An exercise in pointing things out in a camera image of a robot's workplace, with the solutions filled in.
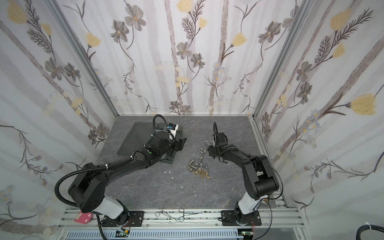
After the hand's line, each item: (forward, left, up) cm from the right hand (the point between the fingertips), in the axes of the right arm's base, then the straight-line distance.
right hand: (213, 147), depth 95 cm
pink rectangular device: (-41, +67, -3) cm, 79 cm away
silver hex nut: (+7, +4, -6) cm, 10 cm away
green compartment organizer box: (+13, +57, -10) cm, 60 cm away
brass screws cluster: (-14, +9, -5) cm, 17 cm away
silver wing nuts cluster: (-11, +13, -5) cm, 18 cm away
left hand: (0, +20, +13) cm, 24 cm away
